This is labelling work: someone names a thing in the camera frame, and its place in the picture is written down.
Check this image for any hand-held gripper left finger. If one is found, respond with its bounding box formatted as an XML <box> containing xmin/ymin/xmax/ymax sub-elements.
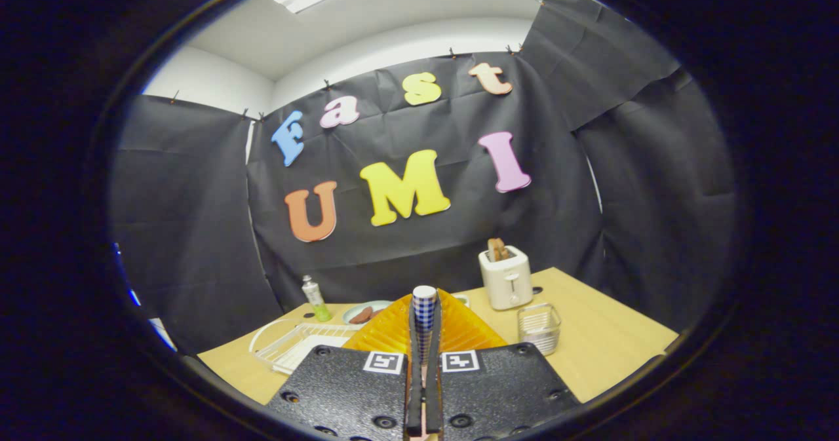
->
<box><xmin>265</xmin><ymin>288</ymin><xmax>424</xmax><ymax>441</ymax></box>

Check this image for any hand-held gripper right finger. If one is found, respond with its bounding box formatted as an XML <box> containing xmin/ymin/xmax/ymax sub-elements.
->
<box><xmin>426</xmin><ymin>288</ymin><xmax>583</xmax><ymax>441</ymax></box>

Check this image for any blue checked handle spoon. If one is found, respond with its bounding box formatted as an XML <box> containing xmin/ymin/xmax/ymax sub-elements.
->
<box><xmin>412</xmin><ymin>285</ymin><xmax>438</xmax><ymax>367</ymax></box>

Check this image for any clear wire basket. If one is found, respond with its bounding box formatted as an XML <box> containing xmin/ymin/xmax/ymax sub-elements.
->
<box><xmin>517</xmin><ymin>303</ymin><xmax>562</xmax><ymax>356</ymax></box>

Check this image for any white wire dish rack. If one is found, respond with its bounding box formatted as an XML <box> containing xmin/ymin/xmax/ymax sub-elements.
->
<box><xmin>248</xmin><ymin>318</ymin><xmax>364</xmax><ymax>376</ymax></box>

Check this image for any teal plate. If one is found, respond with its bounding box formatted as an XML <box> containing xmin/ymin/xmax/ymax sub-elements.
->
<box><xmin>342</xmin><ymin>300</ymin><xmax>394</xmax><ymax>325</ymax></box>

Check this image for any white toaster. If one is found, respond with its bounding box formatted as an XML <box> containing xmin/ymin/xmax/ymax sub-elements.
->
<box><xmin>478</xmin><ymin>245</ymin><xmax>534</xmax><ymax>311</ymax></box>

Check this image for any green liquid bottle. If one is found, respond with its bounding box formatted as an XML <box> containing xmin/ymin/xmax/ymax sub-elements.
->
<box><xmin>302</xmin><ymin>275</ymin><xmax>332</xmax><ymax>322</ymax></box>

